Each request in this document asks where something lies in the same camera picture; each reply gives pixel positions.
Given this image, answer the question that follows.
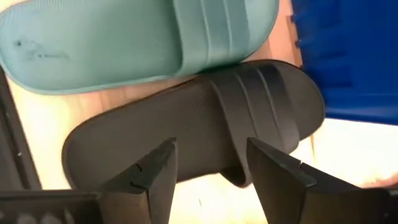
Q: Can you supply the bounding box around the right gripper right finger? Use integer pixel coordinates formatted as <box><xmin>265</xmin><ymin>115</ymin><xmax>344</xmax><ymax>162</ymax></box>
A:
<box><xmin>247</xmin><ymin>138</ymin><xmax>361</xmax><ymax>224</ymax></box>

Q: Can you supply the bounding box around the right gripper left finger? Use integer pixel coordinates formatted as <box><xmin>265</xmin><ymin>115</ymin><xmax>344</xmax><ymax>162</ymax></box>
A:
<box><xmin>99</xmin><ymin>138</ymin><xmax>178</xmax><ymax>224</ymax></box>

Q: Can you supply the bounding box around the black table edge rail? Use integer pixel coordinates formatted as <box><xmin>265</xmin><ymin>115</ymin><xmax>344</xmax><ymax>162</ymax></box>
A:
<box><xmin>0</xmin><ymin>67</ymin><xmax>43</xmax><ymax>191</ymax></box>

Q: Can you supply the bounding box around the blue plastic bin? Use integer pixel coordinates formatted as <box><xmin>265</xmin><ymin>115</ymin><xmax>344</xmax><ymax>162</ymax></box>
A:
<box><xmin>290</xmin><ymin>0</ymin><xmax>398</xmax><ymax>127</ymax></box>

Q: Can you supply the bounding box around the black rubber slide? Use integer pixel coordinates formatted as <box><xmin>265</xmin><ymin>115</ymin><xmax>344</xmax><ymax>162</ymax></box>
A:
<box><xmin>61</xmin><ymin>58</ymin><xmax>326</xmax><ymax>191</ymax></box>

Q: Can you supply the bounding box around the teal rubber slide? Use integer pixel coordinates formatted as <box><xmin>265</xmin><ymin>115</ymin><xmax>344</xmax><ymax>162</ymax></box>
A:
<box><xmin>0</xmin><ymin>0</ymin><xmax>280</xmax><ymax>96</ymax></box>

